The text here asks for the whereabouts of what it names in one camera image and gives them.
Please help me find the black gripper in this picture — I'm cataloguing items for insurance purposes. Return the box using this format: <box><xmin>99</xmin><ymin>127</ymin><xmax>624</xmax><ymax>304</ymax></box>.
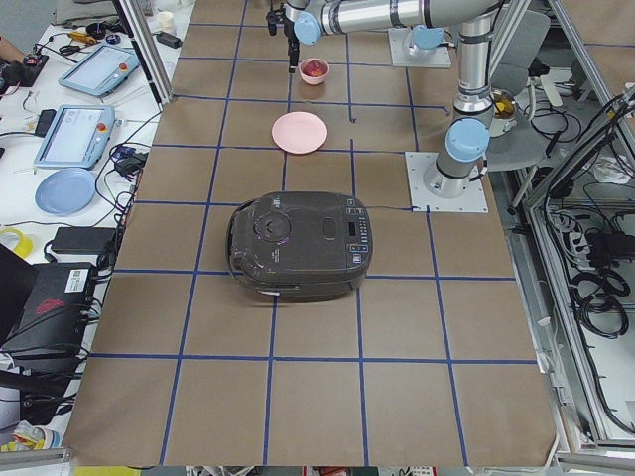
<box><xmin>266</xmin><ymin>0</ymin><xmax>301</xmax><ymax>73</ymax></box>

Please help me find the red apple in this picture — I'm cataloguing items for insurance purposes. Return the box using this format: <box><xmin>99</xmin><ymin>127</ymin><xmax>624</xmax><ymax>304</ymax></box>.
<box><xmin>302</xmin><ymin>59</ymin><xmax>328</xmax><ymax>77</ymax></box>

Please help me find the small pink bowl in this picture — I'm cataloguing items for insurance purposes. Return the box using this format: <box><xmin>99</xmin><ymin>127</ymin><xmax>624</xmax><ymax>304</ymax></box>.
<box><xmin>299</xmin><ymin>59</ymin><xmax>330</xmax><ymax>85</ymax></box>

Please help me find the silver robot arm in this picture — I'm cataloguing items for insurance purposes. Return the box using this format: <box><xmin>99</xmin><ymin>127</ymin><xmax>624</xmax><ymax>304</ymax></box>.
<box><xmin>266</xmin><ymin>0</ymin><xmax>502</xmax><ymax>198</ymax></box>

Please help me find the pink plate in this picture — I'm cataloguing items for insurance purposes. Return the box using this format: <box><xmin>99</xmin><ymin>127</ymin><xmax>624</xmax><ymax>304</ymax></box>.
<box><xmin>271</xmin><ymin>111</ymin><xmax>328</xmax><ymax>155</ymax></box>

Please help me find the glass bowl on chair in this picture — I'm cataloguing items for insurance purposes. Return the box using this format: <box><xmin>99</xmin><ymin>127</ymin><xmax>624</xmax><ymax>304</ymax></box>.
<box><xmin>489</xmin><ymin>89</ymin><xmax>518</xmax><ymax>138</ymax></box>

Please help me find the light blue plate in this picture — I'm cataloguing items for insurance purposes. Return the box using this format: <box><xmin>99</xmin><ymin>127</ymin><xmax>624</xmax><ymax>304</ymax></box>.
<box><xmin>35</xmin><ymin>168</ymin><xmax>95</xmax><ymax>215</ymax></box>

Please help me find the far blue teach pendant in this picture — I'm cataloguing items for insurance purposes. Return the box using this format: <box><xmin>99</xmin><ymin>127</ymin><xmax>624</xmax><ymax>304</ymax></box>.
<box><xmin>58</xmin><ymin>45</ymin><xmax>140</xmax><ymax>97</ymax></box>

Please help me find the blue teach pendant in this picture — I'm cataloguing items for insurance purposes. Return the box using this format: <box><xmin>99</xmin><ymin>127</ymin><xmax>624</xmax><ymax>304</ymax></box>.
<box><xmin>58</xmin><ymin>45</ymin><xmax>140</xmax><ymax>97</ymax></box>
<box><xmin>34</xmin><ymin>105</ymin><xmax>115</xmax><ymax>170</ymax></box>

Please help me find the dark grey rice cooker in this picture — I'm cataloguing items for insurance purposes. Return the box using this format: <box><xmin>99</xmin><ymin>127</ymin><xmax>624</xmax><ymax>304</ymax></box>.
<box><xmin>226</xmin><ymin>191</ymin><xmax>373</xmax><ymax>299</ymax></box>

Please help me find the grey office chair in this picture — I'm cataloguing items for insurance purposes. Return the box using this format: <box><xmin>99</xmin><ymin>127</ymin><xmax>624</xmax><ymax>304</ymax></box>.
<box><xmin>485</xmin><ymin>10</ymin><xmax>550</xmax><ymax>173</ymax></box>

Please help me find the near blue teach pendant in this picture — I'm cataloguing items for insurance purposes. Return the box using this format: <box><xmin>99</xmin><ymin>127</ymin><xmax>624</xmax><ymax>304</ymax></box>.
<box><xmin>34</xmin><ymin>105</ymin><xmax>115</xmax><ymax>170</ymax></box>

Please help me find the black power adapter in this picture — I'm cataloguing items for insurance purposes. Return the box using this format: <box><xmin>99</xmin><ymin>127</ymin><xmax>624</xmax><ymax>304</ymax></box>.
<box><xmin>51</xmin><ymin>227</ymin><xmax>115</xmax><ymax>255</ymax></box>

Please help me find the yellow tape roll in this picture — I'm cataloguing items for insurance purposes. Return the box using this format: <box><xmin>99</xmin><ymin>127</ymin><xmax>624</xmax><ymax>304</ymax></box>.
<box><xmin>0</xmin><ymin>227</ymin><xmax>34</xmax><ymax>259</ymax></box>

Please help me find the black computer case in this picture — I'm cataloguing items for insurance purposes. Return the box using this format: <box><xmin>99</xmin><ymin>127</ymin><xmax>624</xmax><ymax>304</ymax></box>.
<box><xmin>1</xmin><ymin>247</ymin><xmax>96</xmax><ymax>359</ymax></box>

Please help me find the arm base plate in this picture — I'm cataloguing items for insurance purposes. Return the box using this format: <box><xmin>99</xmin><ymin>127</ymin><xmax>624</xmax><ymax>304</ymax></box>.
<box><xmin>405</xmin><ymin>152</ymin><xmax>488</xmax><ymax>213</ymax></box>
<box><xmin>388</xmin><ymin>25</ymin><xmax>451</xmax><ymax>69</ymax></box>

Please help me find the aluminium frame post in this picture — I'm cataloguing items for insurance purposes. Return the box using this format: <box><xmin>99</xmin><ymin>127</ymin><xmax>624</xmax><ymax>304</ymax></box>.
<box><xmin>112</xmin><ymin>0</ymin><xmax>173</xmax><ymax>105</ymax></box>

